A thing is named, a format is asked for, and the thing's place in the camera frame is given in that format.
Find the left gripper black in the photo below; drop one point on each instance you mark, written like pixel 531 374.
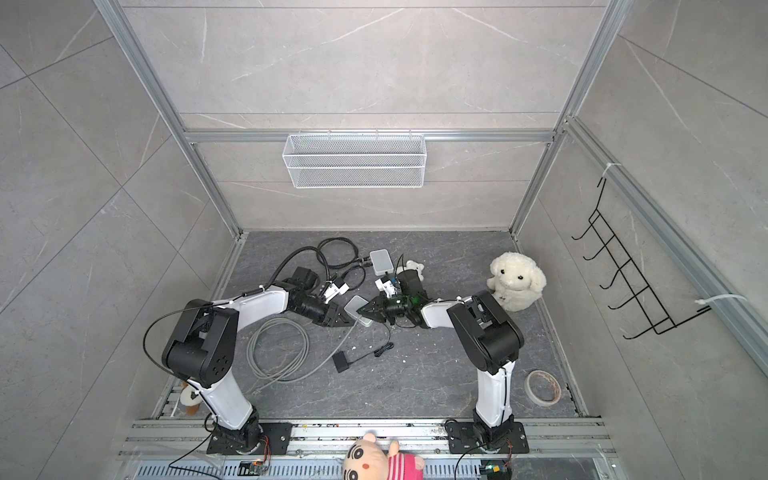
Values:
pixel 333 309

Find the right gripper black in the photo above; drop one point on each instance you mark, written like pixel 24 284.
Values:
pixel 381 314

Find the white network switch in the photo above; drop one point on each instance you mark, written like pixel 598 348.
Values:
pixel 381 262
pixel 352 308

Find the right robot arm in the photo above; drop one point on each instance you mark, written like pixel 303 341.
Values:
pixel 492 342

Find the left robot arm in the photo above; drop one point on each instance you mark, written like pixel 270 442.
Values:
pixel 201 348

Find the small white plush toy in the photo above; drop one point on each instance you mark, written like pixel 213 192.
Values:
pixel 417 267

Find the large white plush dog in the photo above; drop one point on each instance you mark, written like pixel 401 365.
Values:
pixel 516 281

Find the pink striped cartoon doll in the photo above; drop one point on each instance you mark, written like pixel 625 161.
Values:
pixel 365 460

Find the brown white plush toy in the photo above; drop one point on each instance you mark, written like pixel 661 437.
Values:
pixel 190 400

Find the roll of tape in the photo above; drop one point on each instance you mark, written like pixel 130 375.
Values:
pixel 542 388

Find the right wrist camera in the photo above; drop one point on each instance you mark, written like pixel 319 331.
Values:
pixel 388 285

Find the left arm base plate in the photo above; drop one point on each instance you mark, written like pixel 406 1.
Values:
pixel 251 439

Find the white wire mesh basket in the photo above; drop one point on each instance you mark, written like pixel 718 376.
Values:
pixel 349 161

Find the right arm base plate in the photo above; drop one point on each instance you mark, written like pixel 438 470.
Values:
pixel 476 437

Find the black wire hook rack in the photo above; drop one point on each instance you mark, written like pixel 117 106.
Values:
pixel 627 271

